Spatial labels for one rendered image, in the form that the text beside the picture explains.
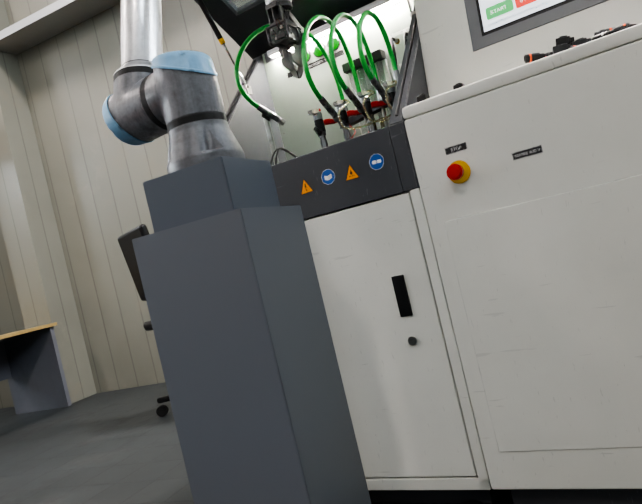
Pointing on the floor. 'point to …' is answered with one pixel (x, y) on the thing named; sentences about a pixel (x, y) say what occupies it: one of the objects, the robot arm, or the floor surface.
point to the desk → (28, 368)
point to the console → (550, 251)
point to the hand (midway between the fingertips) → (299, 74)
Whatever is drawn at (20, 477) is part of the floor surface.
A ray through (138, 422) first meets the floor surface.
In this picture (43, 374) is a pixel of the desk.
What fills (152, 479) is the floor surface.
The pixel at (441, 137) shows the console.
